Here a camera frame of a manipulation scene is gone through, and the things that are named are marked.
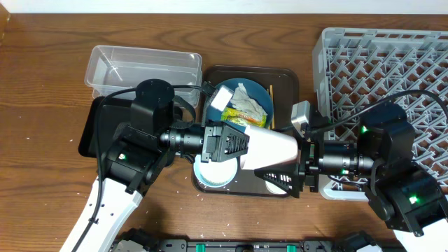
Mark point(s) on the light blue bowl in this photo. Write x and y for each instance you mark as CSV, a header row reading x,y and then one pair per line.
x,y
215,174

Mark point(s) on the clear plastic bin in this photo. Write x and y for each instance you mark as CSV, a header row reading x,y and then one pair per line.
x,y
113,68

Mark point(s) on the white cup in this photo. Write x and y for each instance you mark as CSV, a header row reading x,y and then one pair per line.
x,y
274,189

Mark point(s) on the yellow green snack wrapper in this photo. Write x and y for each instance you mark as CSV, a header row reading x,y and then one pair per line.
x,y
241,118

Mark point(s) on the dark blue plate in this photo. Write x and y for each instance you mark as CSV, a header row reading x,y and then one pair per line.
x,y
254,90

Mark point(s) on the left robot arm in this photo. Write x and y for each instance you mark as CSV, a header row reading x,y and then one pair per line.
x,y
115,195

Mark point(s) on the dark brown serving tray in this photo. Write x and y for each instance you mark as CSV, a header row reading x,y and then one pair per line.
x,y
283,85

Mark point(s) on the pink cup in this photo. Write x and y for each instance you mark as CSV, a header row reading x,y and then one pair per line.
x,y
267,148

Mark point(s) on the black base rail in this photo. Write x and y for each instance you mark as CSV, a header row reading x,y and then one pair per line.
x,y
137,240

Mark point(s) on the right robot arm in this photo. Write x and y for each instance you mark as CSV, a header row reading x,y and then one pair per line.
x,y
400,192

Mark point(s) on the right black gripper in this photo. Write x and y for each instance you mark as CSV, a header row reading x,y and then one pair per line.
x,y
310,163

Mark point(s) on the black plastic tray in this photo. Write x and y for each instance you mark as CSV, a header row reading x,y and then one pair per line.
x,y
108,126

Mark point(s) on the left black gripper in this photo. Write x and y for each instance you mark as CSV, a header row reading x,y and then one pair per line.
x,y
214,141

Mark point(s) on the grey dishwasher rack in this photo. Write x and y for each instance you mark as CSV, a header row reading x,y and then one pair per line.
x,y
355,67

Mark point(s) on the white napkin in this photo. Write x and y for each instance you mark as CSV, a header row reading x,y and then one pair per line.
x,y
242,102

